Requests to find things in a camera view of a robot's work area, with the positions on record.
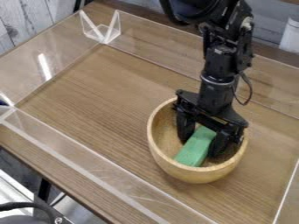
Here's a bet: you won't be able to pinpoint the brown wooden bowl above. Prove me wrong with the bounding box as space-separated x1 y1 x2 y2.
146 98 248 184

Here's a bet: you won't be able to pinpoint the clear acrylic tray walls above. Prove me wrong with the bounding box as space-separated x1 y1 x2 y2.
0 3 299 224

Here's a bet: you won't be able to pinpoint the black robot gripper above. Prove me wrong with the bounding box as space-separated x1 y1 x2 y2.
173 73 248 158

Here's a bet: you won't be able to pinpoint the green rectangular block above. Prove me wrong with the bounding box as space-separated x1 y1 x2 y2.
173 126 216 167

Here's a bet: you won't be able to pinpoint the black cable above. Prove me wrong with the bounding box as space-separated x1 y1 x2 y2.
0 202 53 224

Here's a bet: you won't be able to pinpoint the white cylindrical container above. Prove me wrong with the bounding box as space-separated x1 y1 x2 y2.
278 15 299 54

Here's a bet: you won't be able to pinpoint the black bracket with screw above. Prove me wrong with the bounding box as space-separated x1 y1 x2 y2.
31 197 73 224

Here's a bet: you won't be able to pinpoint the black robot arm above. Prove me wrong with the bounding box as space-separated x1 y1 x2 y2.
158 0 254 157

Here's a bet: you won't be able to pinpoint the black metal table leg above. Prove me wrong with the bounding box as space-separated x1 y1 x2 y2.
37 178 51 201

